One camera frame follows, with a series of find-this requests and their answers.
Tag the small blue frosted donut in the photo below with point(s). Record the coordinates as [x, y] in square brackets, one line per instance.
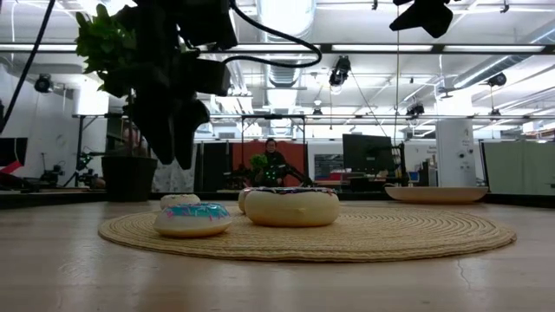
[191, 223]

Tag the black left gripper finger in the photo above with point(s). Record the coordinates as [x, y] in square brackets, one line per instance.
[156, 134]
[186, 130]

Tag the orange partition panel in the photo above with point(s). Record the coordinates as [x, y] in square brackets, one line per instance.
[295, 156]

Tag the round woven straw placemat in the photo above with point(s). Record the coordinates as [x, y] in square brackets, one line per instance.
[390, 234]

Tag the black metal table frame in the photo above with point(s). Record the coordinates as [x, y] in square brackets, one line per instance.
[520, 199]

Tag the black monitor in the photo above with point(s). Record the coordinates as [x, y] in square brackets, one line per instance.
[366, 154]

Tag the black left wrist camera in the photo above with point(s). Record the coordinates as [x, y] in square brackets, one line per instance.
[212, 78]

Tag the silver ventilation duct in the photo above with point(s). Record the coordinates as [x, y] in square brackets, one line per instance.
[286, 17]

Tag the person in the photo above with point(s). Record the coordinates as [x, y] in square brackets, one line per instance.
[273, 160]

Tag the pale green partition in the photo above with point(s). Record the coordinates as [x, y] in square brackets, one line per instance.
[520, 167]

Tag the black overhead camera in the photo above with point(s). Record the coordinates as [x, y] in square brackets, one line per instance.
[340, 71]

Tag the dark screen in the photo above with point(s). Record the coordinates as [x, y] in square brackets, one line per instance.
[13, 149]

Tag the black plant pot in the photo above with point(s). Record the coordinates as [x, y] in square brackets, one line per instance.
[128, 177]

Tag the beige round plate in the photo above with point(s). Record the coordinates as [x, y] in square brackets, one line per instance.
[433, 195]

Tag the green leafy plant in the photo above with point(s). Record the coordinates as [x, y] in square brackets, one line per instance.
[99, 43]

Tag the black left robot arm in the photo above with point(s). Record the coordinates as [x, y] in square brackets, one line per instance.
[195, 21]

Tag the small green plant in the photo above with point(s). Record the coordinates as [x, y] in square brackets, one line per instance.
[259, 161]

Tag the white column with switches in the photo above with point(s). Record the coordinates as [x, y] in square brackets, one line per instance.
[455, 151]

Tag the large dark chocolate donut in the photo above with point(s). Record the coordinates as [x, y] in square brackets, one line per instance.
[290, 210]

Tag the small pale orange donut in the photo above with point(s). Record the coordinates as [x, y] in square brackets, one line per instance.
[178, 200]

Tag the black spotlight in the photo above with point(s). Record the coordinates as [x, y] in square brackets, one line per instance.
[43, 83]
[497, 79]

